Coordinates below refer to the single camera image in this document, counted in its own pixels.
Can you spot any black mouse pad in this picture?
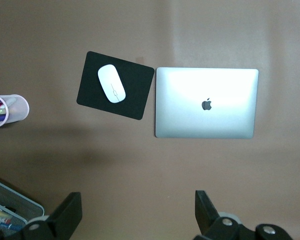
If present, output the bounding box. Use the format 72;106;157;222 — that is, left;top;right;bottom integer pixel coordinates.
76;51;155;121

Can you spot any grey mesh desk tray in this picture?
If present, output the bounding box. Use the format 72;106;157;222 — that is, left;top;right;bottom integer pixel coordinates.
0;172;45;240

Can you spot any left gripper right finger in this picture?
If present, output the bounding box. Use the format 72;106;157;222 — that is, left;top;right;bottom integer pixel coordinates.
193;189;295;240

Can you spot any black tipped marker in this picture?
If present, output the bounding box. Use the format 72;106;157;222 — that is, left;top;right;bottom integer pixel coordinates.
3;204;18;214

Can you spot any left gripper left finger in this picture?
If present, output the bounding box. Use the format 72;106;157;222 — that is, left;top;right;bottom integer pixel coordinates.
21;191;84;240

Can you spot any white computer mouse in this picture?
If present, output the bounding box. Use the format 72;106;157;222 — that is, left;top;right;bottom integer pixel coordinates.
97;64;127;104

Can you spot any grey laptop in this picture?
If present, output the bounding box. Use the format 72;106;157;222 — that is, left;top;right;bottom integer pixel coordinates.
154;66;260;139

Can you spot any pink mesh pen cup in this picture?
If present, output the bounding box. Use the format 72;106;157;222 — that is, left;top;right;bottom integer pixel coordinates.
0;93;30;129

